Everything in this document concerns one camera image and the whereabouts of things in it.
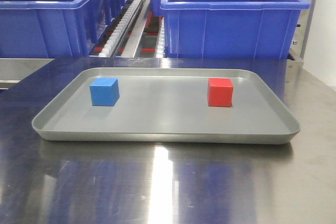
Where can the red cube block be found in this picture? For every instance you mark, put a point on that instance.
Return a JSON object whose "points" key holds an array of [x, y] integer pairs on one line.
{"points": [[220, 92]]}

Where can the blue cube block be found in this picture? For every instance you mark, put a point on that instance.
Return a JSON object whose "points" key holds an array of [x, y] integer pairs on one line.
{"points": [[104, 91]]}

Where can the grey metal tray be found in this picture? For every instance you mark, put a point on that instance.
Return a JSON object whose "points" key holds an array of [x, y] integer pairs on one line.
{"points": [[167, 105]]}

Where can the white roller track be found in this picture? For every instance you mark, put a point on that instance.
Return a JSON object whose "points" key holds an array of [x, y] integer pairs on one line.
{"points": [[112, 46]]}

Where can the blue plastic bin left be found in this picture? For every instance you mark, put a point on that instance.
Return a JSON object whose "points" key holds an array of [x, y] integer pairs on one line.
{"points": [[54, 28]]}

